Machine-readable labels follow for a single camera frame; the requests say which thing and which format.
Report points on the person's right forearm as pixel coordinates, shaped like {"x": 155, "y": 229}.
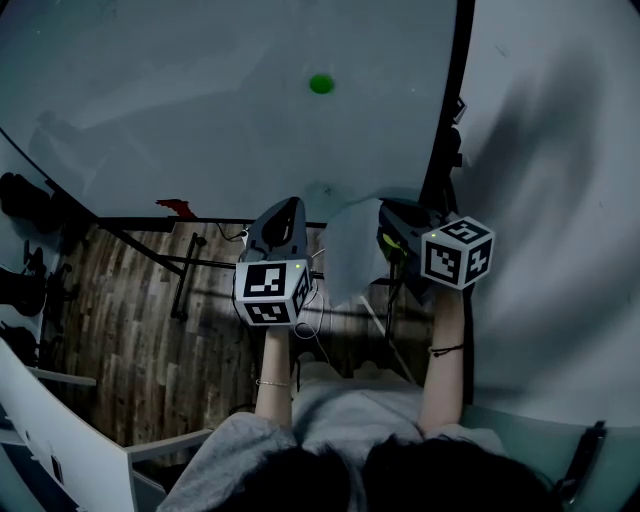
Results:
{"x": 442, "y": 390}

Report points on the black-framed whiteboard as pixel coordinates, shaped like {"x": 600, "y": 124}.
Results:
{"x": 200, "y": 100}

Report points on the printed white paper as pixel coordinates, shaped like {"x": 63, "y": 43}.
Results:
{"x": 355, "y": 255}

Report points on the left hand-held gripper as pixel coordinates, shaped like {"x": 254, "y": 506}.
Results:
{"x": 265, "y": 285}

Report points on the black office chair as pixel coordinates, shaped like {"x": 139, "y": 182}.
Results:
{"x": 25, "y": 200}
{"x": 20, "y": 342}
{"x": 25, "y": 290}

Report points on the white table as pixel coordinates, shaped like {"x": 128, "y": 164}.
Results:
{"x": 75, "y": 450}

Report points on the green round magnet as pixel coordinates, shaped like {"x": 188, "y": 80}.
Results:
{"x": 321, "y": 83}

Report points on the person's left forearm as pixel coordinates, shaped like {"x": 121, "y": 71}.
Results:
{"x": 274, "y": 360}

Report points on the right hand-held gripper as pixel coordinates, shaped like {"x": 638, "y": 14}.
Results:
{"x": 455, "y": 255}

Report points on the red flat object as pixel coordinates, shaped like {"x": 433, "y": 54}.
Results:
{"x": 175, "y": 206}

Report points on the person's grey shirt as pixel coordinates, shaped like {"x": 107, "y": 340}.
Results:
{"x": 350, "y": 415}

